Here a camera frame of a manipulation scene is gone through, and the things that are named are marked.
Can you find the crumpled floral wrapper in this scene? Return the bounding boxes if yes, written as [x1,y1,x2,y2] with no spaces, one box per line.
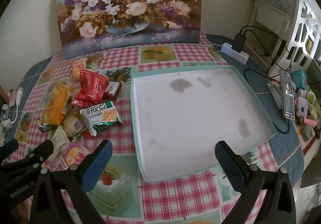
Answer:
[0,104,13,147]

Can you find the white power strip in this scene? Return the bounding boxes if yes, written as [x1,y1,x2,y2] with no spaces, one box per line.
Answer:
[221,43,249,64]

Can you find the black charging cable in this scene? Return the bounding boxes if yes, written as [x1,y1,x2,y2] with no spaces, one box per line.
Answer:
[239,26,296,134]

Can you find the pink fruit-print snack packet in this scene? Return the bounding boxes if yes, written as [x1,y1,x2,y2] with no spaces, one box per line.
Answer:
[50,139,89,172]

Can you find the small dark red candy packet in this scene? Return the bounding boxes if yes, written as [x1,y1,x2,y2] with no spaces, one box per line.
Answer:
[104,82,122,101]

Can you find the green and white cracker packet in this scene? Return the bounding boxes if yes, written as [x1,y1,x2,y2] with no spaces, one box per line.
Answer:
[80,101,124,137]

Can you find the smartphone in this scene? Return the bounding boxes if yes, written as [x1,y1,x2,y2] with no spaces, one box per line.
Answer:
[279,69,296,120]

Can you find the red flower-print snack packet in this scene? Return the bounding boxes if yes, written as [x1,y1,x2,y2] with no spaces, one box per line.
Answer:
[71,69,110,108]

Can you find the black charger plug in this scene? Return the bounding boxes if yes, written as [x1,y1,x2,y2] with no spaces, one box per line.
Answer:
[234,33,247,52]

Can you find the teal shallow cardboard box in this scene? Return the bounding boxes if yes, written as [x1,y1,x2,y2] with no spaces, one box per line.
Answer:
[130,65,277,183]

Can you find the white phone stand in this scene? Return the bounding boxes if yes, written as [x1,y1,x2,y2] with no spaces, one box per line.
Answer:
[267,82,285,109]

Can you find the checkered printed tablecloth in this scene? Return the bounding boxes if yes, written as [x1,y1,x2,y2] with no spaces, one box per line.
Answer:
[0,33,305,224]

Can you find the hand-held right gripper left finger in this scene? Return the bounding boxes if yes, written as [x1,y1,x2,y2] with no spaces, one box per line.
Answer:
[29,140,113,224]

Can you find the white patterned snack packet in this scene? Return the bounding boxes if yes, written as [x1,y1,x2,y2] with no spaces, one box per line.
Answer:
[51,126,71,162]

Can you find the clear white bun packet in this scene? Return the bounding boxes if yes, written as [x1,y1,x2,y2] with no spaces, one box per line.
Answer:
[63,109,88,139]

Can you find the floral canvas painting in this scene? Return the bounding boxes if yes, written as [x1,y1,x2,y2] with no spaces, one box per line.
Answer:
[56,0,202,60]

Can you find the beige roll cake packet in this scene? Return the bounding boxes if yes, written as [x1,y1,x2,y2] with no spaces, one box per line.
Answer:
[71,60,87,80]

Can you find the small teal pouch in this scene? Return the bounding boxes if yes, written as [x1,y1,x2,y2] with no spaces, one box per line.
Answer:
[291,70,308,90]

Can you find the white lattice cabinet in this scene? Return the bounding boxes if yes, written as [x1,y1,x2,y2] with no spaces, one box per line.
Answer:
[269,0,321,76]

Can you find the dark teal panel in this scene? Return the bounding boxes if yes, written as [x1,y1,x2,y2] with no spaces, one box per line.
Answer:
[0,86,8,104]

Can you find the white corded adapter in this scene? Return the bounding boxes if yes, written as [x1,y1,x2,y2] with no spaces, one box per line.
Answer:
[4,87,24,128]

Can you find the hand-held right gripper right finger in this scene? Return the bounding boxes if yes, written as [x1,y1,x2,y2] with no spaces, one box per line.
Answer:
[215,140,301,224]

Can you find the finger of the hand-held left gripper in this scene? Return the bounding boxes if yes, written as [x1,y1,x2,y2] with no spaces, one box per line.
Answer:
[25,140,54,168]
[0,139,19,163]

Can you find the yellow snack packet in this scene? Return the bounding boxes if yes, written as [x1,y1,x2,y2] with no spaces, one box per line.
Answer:
[39,81,73,132]

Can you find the pile of small toiletries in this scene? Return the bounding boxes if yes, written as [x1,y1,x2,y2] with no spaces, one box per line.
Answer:
[296,89,321,142]

